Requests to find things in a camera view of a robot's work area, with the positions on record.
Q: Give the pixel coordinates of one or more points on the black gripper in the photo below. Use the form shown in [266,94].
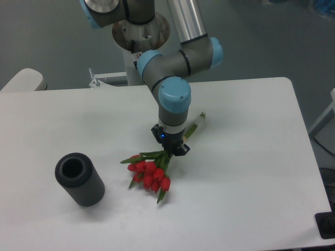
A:
[172,142]

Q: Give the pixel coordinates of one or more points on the red tulip bouquet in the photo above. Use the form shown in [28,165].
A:
[149,168]

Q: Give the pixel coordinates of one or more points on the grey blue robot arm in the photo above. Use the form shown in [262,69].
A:
[165,75]

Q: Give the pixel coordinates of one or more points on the dark grey ribbed vase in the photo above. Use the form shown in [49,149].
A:
[76,173]

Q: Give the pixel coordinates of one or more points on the white furniture at right edge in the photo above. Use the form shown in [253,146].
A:
[326,116]

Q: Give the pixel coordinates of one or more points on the beige chair backrest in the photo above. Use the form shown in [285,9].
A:
[26,80]

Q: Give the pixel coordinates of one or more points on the blue object top right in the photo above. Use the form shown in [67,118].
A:
[323,8]

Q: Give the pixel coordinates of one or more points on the white pedestal base frame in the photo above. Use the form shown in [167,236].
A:
[116,79]

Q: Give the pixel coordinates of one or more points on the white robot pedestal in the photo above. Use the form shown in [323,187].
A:
[137,39]

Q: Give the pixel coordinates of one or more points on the black cable grommet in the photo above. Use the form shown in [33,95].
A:
[325,223]

